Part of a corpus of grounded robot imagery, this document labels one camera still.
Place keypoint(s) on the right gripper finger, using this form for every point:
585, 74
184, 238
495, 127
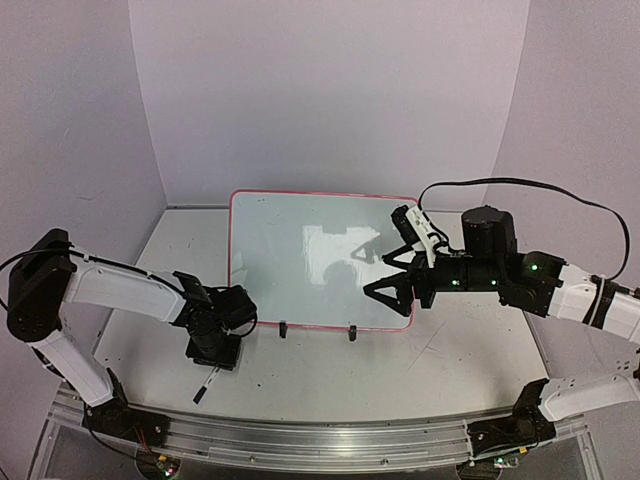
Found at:
395, 292
405, 258

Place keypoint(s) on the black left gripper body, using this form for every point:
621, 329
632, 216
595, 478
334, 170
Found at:
210, 350

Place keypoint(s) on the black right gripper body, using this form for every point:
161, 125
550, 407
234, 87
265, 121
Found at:
419, 277

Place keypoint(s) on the whiteboard marker pen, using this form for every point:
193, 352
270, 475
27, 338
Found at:
205, 386

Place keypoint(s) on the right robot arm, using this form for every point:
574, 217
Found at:
536, 282

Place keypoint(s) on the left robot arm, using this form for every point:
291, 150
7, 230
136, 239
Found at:
53, 274

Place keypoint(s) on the pink framed whiteboard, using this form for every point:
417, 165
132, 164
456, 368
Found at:
305, 257

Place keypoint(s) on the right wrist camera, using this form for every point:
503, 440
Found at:
417, 230

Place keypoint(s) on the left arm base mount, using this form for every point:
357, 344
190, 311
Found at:
118, 419

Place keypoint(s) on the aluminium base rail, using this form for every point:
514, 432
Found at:
340, 448

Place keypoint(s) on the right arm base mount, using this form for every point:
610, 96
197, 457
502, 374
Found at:
525, 426

